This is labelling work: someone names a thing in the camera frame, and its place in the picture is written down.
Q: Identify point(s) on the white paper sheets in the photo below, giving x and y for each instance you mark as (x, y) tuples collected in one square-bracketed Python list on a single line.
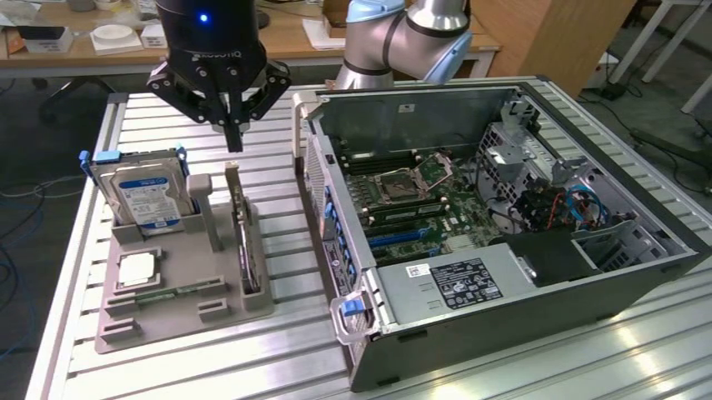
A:
[(322, 37)]

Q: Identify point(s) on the CPU socket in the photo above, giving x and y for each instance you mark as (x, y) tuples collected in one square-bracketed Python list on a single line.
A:
[(400, 185)]

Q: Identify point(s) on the blue expansion slot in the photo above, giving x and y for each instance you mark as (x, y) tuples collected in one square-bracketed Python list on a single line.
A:
[(388, 237)]

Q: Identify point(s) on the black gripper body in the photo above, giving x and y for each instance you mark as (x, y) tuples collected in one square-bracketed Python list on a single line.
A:
[(213, 41)]

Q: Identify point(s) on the wooden cabinet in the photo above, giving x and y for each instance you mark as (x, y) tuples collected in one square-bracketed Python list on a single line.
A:
[(555, 37)]

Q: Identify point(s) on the metal socket cover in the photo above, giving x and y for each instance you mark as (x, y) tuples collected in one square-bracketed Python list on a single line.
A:
[(447, 173)]

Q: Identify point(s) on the black RAM slot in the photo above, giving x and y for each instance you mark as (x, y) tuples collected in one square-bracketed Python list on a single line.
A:
[(379, 158), (380, 163), (380, 168), (378, 154)]

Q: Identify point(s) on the white foam tray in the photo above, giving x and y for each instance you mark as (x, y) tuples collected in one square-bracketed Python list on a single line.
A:
[(116, 39)]

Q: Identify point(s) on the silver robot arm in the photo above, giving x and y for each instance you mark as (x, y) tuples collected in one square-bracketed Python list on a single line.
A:
[(388, 41)]

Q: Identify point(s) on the black stand foot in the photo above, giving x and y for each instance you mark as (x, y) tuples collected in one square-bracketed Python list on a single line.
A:
[(666, 143)]

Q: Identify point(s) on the slanted metal disk bay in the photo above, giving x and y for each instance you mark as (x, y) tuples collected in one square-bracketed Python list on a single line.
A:
[(622, 250)]

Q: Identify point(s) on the gray parts rack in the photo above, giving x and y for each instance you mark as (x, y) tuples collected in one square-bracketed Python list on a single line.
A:
[(183, 329)]

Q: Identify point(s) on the black plastic cover box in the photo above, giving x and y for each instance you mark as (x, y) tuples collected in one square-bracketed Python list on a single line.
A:
[(550, 258)]

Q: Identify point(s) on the black power adapter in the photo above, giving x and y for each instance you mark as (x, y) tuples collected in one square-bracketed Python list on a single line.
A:
[(615, 92)]

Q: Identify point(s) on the silver power supply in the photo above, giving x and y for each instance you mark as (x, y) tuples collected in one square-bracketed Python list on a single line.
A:
[(411, 300)]

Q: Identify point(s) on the perforated metal disk cage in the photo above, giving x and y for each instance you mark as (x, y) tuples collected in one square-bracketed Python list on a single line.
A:
[(511, 158)]

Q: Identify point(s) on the open black PC case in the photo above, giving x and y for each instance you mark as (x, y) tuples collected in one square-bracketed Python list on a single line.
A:
[(501, 354)]

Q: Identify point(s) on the wooden desk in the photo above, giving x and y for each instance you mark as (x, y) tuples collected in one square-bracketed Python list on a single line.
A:
[(66, 62)]

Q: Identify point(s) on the green graphics card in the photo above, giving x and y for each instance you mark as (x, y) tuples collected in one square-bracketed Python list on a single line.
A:
[(241, 216)]

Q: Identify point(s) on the cardboard box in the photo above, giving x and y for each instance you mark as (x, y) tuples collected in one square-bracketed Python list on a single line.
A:
[(336, 12)]

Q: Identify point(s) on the black and white box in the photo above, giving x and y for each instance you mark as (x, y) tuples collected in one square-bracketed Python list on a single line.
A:
[(44, 41)]

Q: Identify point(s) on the small white box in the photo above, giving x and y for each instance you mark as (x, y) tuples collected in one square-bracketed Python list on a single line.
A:
[(152, 35)]

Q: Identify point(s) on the blue case latch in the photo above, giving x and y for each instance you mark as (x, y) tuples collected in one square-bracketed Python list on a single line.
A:
[(351, 309)]

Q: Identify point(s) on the blue card retainer clip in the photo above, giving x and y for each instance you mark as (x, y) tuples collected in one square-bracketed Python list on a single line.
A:
[(343, 255), (332, 213), (338, 234), (328, 193), (350, 276)]

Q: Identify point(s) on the green RAM stick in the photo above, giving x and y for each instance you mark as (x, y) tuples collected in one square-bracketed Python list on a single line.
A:
[(167, 296), (406, 212)]

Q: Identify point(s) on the silver CPU chip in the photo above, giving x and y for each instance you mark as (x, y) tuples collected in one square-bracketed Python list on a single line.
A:
[(136, 270)]

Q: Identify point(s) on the green motherboard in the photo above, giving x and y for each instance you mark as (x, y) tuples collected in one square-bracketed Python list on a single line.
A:
[(473, 216)]

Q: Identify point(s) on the white table frame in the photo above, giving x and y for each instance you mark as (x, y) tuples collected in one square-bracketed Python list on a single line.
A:
[(640, 39)]

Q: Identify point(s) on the hard disk with blue carrier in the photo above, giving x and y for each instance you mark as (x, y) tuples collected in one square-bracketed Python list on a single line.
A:
[(144, 196)]

